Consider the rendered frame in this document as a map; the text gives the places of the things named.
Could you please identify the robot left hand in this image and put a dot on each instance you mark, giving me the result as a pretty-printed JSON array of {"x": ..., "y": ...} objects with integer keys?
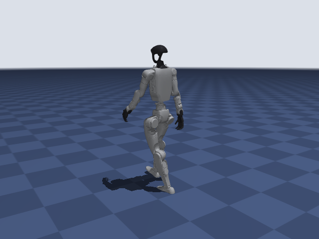
[{"x": 125, "y": 114}]

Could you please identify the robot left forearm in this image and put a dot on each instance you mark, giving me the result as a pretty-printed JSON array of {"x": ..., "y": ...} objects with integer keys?
[{"x": 134, "y": 102}]

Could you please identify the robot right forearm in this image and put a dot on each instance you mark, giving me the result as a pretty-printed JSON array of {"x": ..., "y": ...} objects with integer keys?
[{"x": 178, "y": 104}]

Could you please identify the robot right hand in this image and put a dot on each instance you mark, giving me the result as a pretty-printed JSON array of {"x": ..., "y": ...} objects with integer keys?
[{"x": 179, "y": 120}]

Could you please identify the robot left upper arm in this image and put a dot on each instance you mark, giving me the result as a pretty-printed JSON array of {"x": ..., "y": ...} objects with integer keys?
[{"x": 147, "y": 75}]

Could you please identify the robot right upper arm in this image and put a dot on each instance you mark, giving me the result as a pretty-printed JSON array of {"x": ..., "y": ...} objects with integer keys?
[{"x": 175, "y": 91}]

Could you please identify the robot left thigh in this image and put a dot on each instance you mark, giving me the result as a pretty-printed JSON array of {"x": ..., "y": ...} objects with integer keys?
[{"x": 152, "y": 136}]

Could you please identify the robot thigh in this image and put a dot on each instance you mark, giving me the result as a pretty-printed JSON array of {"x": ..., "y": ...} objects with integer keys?
[
  {"x": 161, "y": 130},
  {"x": 152, "y": 136}
]

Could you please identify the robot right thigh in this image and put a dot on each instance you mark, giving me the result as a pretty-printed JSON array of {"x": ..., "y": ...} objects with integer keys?
[{"x": 161, "y": 130}]

